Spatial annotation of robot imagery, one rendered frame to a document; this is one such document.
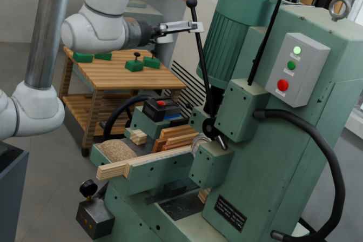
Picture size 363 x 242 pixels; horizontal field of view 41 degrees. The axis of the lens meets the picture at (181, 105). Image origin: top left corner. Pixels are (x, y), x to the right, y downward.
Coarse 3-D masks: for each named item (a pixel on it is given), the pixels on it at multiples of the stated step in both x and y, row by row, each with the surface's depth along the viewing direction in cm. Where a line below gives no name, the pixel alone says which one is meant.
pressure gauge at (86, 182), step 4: (88, 180) 175; (92, 180) 177; (84, 184) 174; (88, 184) 174; (92, 184) 174; (96, 184) 176; (80, 188) 174; (84, 188) 173; (88, 188) 174; (92, 188) 175; (96, 188) 177; (80, 192) 175; (84, 192) 173; (88, 192) 175; (92, 192) 176; (84, 196) 175; (88, 196) 175; (88, 200) 176
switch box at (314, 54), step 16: (288, 48) 119; (304, 48) 115; (320, 48) 114; (304, 64) 116; (320, 64) 117; (272, 80) 123; (288, 80) 120; (304, 80) 117; (288, 96) 120; (304, 96) 120
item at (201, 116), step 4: (196, 108) 164; (200, 108) 165; (192, 112) 165; (196, 112) 164; (200, 112) 162; (204, 112) 163; (192, 116) 165; (196, 116) 164; (200, 116) 162; (204, 116) 161; (208, 116) 161; (216, 116) 163; (192, 120) 165; (196, 120) 164; (200, 120) 162; (192, 124) 165; (196, 124) 164; (200, 124) 163; (196, 128) 164; (200, 128) 163; (200, 132) 163
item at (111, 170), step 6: (168, 150) 160; (144, 156) 153; (120, 162) 146; (102, 168) 141; (108, 168) 142; (114, 168) 144; (120, 168) 146; (96, 174) 143; (102, 174) 141; (108, 174) 143; (114, 174) 145; (120, 174) 147
